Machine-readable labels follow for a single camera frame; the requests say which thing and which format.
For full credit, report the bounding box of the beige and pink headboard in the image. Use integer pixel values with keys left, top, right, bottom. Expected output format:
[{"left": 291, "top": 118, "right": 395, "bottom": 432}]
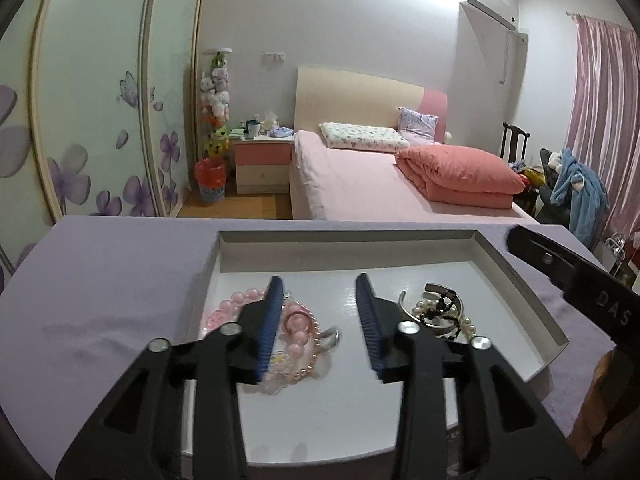
[{"left": 292, "top": 64, "right": 449, "bottom": 145}]

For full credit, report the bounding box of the bin with red bag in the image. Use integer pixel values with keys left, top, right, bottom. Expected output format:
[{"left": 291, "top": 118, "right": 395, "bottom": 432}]
[{"left": 194, "top": 157, "right": 228, "bottom": 204}]

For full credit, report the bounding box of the white pearl bracelet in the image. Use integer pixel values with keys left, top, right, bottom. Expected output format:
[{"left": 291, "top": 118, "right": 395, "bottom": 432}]
[{"left": 411, "top": 299, "right": 479, "bottom": 342}]

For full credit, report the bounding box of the pink curtain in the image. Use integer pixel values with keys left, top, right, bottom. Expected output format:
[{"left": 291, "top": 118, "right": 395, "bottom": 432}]
[{"left": 562, "top": 12, "right": 640, "bottom": 261}]

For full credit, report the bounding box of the flower print sliding wardrobe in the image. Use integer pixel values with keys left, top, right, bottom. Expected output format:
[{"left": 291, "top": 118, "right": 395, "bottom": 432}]
[{"left": 0, "top": 0, "right": 211, "bottom": 281}]

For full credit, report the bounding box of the pale pink bead bracelet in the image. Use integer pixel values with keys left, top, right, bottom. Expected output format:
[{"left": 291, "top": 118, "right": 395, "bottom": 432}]
[{"left": 202, "top": 287, "right": 273, "bottom": 343}]

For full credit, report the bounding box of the person's right hand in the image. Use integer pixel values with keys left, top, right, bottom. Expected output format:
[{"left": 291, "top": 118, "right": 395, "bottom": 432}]
[{"left": 570, "top": 347, "right": 640, "bottom": 461}]

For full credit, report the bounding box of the wide silver cuff bangle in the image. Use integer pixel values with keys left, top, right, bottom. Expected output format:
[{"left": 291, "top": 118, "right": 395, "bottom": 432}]
[{"left": 397, "top": 282, "right": 468, "bottom": 342}]

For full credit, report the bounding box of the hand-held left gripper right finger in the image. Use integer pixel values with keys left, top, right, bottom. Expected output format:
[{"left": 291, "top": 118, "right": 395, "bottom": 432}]
[{"left": 354, "top": 272, "right": 586, "bottom": 480}]

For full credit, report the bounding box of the blue garment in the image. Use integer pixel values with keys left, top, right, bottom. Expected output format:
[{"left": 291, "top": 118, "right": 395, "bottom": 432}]
[{"left": 550, "top": 147, "right": 611, "bottom": 246}]

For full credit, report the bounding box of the dark wooden chair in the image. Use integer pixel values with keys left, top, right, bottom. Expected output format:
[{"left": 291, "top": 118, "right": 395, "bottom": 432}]
[{"left": 500, "top": 121, "right": 531, "bottom": 163}]

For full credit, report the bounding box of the black cord bracelet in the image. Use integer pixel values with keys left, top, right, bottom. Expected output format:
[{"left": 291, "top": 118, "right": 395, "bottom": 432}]
[{"left": 419, "top": 292, "right": 460, "bottom": 325}]

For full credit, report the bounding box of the plush toy tower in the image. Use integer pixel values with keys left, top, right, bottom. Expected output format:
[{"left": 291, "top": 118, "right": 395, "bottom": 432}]
[{"left": 199, "top": 47, "right": 233, "bottom": 158}]

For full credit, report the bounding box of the folded pink quilt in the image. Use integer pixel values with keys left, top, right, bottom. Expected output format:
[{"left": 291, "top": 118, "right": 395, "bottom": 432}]
[{"left": 394, "top": 144, "right": 528, "bottom": 212}]

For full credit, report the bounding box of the pink pearl bracelet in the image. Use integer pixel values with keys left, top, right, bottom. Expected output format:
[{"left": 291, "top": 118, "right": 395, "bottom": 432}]
[{"left": 280, "top": 301, "right": 321, "bottom": 383}]

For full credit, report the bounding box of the dark upholstered chair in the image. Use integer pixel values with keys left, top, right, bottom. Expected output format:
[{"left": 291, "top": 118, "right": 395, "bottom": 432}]
[{"left": 537, "top": 147, "right": 571, "bottom": 223}]

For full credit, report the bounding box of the grey cardboard tray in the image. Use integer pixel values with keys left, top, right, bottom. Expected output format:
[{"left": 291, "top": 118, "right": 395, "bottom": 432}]
[{"left": 180, "top": 229, "right": 571, "bottom": 463}]

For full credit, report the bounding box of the colourful toy heap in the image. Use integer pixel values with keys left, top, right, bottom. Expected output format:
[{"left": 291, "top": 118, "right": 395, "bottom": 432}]
[{"left": 515, "top": 160, "right": 548, "bottom": 188}]

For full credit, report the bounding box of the pink round bead bracelet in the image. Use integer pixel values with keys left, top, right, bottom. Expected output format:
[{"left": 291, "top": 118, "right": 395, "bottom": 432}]
[{"left": 281, "top": 309, "right": 321, "bottom": 361}]

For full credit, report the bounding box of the white metal rack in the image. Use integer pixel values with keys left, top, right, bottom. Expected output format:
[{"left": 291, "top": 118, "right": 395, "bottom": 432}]
[{"left": 602, "top": 232, "right": 631, "bottom": 266}]

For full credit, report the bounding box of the white patterned pillow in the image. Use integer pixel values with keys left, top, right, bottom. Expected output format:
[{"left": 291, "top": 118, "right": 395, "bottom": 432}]
[{"left": 319, "top": 121, "right": 412, "bottom": 152}]

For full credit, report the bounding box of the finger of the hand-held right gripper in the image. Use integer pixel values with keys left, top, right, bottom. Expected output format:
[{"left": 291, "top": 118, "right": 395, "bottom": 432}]
[{"left": 506, "top": 224, "right": 581, "bottom": 293}]

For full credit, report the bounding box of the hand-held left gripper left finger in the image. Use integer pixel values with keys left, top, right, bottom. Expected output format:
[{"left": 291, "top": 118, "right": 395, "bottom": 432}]
[{"left": 55, "top": 275, "right": 287, "bottom": 480}]

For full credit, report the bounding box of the bed with pink sheet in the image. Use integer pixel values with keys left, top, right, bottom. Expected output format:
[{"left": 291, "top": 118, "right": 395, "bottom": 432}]
[{"left": 290, "top": 130, "right": 543, "bottom": 226}]

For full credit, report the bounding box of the white air conditioner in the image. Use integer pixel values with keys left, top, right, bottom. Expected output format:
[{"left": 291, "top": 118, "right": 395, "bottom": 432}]
[{"left": 460, "top": 0, "right": 518, "bottom": 31}]

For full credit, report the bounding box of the silver ring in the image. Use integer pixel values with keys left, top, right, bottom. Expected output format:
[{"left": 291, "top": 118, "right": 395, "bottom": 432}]
[{"left": 316, "top": 326, "right": 344, "bottom": 352}]

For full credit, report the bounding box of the small purple pillow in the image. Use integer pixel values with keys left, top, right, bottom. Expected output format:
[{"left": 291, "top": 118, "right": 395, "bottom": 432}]
[{"left": 397, "top": 106, "right": 440, "bottom": 143}]

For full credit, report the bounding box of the pink and beige nightstand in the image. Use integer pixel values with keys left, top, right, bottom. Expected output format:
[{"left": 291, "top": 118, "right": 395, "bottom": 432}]
[{"left": 234, "top": 135, "right": 296, "bottom": 195}]

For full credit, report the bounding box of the air conditioner cable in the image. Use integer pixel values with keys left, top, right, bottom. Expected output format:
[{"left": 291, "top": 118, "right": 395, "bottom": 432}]
[{"left": 500, "top": 30, "right": 512, "bottom": 86}]

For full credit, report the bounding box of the flower charm bracelet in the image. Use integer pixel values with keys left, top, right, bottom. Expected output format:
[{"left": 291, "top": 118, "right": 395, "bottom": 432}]
[{"left": 257, "top": 350, "right": 301, "bottom": 396}]

